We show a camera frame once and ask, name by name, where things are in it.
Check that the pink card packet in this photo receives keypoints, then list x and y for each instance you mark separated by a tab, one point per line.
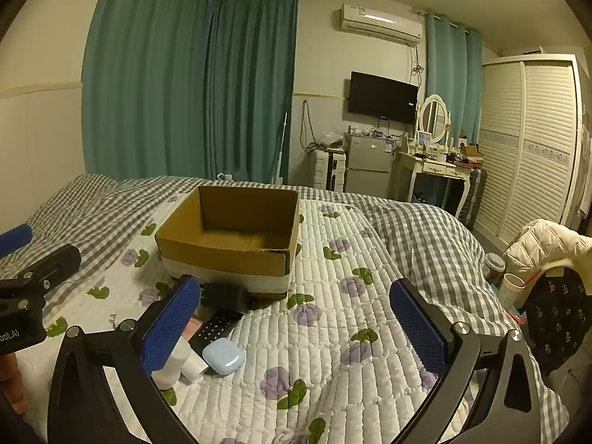
196	326

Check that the white mop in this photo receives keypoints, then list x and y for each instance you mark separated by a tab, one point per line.
282	148

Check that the white dressing table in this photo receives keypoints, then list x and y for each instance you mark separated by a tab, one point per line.
434	166

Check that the dark suitcase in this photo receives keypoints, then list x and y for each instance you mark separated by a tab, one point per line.
472	194

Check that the white air conditioner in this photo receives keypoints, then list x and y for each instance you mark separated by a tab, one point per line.
381	22

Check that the clear lidded plastic cup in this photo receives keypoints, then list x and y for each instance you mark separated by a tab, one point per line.
494	266

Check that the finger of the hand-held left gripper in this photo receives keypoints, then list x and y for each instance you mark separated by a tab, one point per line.
14	239
53	263

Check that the clear plastic bag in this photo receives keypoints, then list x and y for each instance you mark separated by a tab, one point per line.
332	138

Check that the white louvred wardrobe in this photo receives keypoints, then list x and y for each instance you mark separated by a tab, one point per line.
532	148

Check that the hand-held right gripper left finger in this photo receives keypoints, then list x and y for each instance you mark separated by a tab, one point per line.
170	330

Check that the oval white vanity mirror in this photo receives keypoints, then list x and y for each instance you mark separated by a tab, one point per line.
434	113

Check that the light blue earbud case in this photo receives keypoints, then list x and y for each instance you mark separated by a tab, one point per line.
224	357

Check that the black wall television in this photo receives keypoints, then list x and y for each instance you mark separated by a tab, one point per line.
383	97

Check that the person's left hand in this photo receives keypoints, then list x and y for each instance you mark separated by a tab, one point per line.
11	381

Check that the silver small fridge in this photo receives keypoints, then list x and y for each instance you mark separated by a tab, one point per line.
369	162

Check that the cream puffer jacket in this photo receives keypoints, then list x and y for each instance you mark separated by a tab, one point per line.
545	245

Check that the small white box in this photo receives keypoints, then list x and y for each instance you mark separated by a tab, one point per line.
194	366

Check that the white paper cup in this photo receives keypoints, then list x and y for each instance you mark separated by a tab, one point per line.
511	291

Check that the large water bottle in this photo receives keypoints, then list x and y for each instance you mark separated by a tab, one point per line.
226	176

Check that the white ribbed suitcase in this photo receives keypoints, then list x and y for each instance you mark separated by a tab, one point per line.
329	171

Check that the black power adapter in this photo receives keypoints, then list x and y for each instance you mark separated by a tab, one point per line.
226	297

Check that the small photo frame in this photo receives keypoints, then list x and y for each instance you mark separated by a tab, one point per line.
424	138

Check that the small brown cardboard box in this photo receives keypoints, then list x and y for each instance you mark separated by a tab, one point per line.
472	150

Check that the dark printed garment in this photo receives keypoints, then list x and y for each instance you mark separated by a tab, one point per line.
562	319

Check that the white cylindrical bottle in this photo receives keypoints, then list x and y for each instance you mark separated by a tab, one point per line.
170	372

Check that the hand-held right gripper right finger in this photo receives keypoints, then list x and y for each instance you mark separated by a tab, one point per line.
418	330

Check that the wide teal curtain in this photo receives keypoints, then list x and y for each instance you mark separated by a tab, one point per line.
143	78

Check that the floral white quilt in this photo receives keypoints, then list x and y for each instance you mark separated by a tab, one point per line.
333	333

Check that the narrow teal curtain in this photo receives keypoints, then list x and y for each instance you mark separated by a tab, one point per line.
451	78

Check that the black remote control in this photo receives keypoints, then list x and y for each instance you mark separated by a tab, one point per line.
215	330

